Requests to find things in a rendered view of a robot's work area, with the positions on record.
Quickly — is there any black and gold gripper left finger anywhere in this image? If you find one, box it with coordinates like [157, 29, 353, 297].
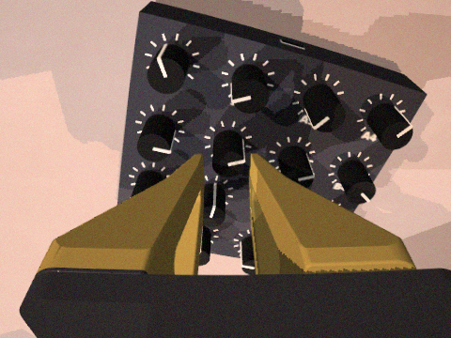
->
[36, 154, 205, 274]

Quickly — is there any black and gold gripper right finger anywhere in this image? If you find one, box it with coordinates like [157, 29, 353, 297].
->
[249, 153, 417, 274]

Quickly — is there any black knob box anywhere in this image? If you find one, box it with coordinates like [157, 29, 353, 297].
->
[117, 1, 427, 274]

